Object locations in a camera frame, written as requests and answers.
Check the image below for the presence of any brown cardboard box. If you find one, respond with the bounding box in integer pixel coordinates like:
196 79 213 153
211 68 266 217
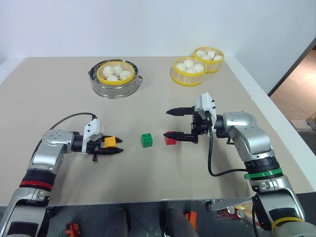
289 118 316 131

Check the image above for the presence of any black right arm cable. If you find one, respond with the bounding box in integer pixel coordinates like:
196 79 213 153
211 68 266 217
206 116 248 178

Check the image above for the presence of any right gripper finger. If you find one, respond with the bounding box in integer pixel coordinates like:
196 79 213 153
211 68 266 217
165 106 196 118
163 132 197 143

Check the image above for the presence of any metal steamer pot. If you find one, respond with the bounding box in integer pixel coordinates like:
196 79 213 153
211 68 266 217
87 59 144 100

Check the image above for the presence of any yellow toy brick cube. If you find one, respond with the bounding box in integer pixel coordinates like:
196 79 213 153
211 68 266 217
104 136 118 149

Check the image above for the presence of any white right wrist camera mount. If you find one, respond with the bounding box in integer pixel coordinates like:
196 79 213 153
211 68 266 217
194 92 218 122

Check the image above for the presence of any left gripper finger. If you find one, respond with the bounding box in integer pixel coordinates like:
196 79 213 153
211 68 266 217
101 135 123 144
98 147 125 156

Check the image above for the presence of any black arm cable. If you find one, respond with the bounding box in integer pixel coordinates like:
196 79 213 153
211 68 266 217
206 116 248 178
46 112 97 132

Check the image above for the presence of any green toy brick cube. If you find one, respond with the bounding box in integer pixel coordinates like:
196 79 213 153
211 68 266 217
141 133 154 149

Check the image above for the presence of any yellow bamboo steamer basket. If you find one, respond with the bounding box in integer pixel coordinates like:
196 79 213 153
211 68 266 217
96 60 136 86
193 46 226 74
170 56 208 88

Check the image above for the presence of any dark rounded shape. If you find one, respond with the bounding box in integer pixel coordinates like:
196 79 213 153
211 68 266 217
163 201 193 237

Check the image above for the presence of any orange plastic part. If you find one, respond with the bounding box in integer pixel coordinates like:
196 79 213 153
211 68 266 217
64 221 81 236
185 211 198 229

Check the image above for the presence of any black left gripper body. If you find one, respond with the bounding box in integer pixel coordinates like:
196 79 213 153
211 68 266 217
87 137 106 162

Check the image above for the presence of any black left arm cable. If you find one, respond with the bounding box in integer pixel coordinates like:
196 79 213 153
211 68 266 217
46 112 97 132

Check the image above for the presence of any grey metal bracket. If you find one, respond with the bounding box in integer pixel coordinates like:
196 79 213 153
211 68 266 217
206 197 253 212

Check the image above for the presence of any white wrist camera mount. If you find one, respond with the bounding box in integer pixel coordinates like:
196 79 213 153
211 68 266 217
82 118 105 155
194 92 218 122

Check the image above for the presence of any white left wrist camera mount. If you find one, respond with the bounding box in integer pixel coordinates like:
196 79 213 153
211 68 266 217
82 118 105 155

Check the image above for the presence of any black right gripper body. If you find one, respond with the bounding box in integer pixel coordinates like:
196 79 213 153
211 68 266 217
190 110 213 145

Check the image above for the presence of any red toy brick cube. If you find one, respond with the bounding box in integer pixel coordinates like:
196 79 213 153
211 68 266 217
164 130 178 146

